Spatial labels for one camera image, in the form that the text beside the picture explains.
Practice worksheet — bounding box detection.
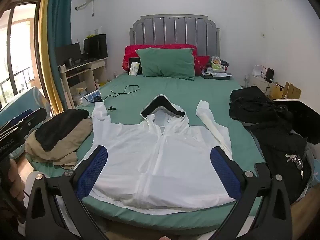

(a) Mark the small red pillow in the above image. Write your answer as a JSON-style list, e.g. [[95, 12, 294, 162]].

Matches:
[[194, 55, 210, 77]]

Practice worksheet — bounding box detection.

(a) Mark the green snack bag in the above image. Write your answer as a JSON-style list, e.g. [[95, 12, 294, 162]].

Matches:
[[210, 56, 224, 73]]

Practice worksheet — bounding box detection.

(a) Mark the black coat with grey trim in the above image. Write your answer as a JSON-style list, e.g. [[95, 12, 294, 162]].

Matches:
[[244, 119, 313, 203]]

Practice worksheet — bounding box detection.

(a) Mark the teal curtain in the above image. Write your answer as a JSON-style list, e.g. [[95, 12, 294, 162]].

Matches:
[[47, 0, 74, 115]]

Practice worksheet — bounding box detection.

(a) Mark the large red pillow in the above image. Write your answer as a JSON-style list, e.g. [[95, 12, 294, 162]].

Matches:
[[122, 44, 198, 73]]

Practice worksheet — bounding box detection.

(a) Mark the bunch of keys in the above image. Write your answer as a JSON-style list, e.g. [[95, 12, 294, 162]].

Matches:
[[284, 152, 304, 179]]

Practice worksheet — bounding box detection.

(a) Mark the black folded garment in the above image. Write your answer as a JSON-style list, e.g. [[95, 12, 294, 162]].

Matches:
[[35, 109, 90, 152]]

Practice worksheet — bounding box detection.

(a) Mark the teal printed box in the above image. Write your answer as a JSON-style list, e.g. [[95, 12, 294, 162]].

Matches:
[[0, 86, 52, 128]]

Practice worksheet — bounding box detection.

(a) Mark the light wooden desk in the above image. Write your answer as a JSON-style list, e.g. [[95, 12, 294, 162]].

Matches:
[[59, 57, 108, 110]]

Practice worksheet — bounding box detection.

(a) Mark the small cardboard box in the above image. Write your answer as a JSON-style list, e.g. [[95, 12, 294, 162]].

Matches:
[[271, 83, 285, 100]]

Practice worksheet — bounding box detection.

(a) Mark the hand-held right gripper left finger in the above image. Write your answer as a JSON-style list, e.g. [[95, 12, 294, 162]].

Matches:
[[25, 145, 110, 240]]

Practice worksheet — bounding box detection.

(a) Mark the balcony glass door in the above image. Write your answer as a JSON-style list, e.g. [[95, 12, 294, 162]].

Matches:
[[0, 1, 42, 98]]

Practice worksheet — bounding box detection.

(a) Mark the black charger cable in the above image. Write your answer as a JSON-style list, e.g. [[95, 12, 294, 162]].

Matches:
[[102, 85, 140, 103]]

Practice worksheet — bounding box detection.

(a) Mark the grey padded headboard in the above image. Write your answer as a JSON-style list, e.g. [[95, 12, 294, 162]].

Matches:
[[129, 15, 222, 58]]

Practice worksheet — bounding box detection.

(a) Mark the black computer tower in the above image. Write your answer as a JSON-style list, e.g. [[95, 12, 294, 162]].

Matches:
[[84, 34, 108, 59]]

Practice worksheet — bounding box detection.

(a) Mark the bed with green sheet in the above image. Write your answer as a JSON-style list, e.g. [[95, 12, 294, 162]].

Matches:
[[25, 72, 313, 233]]

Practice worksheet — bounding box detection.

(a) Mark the white nightstand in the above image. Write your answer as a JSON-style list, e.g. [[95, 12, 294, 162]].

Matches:
[[249, 74, 275, 98]]

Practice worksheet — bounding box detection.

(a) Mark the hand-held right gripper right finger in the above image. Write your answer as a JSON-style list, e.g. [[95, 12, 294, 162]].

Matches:
[[210, 146, 293, 240]]

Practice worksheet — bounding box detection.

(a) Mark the white blue power strip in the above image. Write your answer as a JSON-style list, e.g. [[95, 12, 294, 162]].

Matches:
[[80, 90, 103, 106]]

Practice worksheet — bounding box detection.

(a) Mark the large cardboard box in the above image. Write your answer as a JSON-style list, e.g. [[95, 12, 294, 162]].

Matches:
[[284, 81, 302, 100]]

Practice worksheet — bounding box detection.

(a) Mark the person's left hand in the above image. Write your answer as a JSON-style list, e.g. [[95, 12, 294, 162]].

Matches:
[[8, 160, 25, 205]]

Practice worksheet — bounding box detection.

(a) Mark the black flat board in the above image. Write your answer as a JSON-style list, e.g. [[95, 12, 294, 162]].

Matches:
[[272, 99, 320, 145]]

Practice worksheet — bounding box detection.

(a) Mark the green pillow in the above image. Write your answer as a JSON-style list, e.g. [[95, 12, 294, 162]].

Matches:
[[135, 47, 198, 81]]

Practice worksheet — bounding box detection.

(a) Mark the white paper box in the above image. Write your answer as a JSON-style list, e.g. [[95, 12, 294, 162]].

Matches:
[[251, 65, 267, 78]]

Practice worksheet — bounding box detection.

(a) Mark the white hooded jacket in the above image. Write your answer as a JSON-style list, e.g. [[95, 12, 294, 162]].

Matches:
[[90, 94, 237, 210]]

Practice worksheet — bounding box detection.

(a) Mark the person's left forearm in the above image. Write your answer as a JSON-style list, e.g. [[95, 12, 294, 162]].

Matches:
[[0, 190, 27, 240]]

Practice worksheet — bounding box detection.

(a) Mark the black monitor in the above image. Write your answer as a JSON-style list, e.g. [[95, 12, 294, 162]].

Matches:
[[55, 42, 82, 67]]

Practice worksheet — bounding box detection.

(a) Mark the black jacket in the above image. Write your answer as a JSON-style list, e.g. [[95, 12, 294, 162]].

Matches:
[[229, 85, 293, 128]]

